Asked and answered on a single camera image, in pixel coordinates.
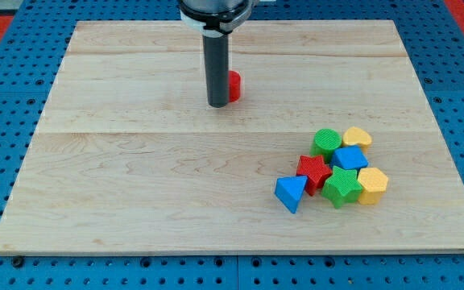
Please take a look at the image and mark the red circle block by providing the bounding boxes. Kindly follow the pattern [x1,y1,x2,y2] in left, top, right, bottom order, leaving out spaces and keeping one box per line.
[229,70,242,102]

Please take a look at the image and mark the blue triangle block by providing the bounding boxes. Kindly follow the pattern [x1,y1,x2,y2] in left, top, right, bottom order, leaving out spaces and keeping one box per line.
[274,176,308,213]

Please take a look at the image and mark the blue cube block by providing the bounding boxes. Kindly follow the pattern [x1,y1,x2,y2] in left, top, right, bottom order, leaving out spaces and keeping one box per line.
[329,145,369,170]

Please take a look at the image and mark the green circle block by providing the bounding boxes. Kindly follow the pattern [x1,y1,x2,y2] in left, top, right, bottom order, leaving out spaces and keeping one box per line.
[309,128,342,164]

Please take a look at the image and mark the green star block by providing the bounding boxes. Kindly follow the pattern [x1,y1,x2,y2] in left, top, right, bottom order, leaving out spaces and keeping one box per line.
[321,166,363,209]

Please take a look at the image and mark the light wooden board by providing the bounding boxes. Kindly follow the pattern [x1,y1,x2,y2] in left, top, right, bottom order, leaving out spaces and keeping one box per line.
[0,20,464,256]

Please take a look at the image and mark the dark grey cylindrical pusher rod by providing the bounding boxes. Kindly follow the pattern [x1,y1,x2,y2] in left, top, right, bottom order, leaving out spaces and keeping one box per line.
[203,35,230,108]

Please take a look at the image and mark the red star block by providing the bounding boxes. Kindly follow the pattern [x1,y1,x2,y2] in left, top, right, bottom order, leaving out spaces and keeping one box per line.
[296,155,332,197]

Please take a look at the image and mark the yellow heart block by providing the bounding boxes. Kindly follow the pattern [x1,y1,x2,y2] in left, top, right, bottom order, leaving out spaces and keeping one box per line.
[342,126,373,154]

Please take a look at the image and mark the yellow hexagon block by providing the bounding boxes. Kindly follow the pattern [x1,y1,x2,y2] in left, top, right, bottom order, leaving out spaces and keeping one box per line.
[358,168,389,205]

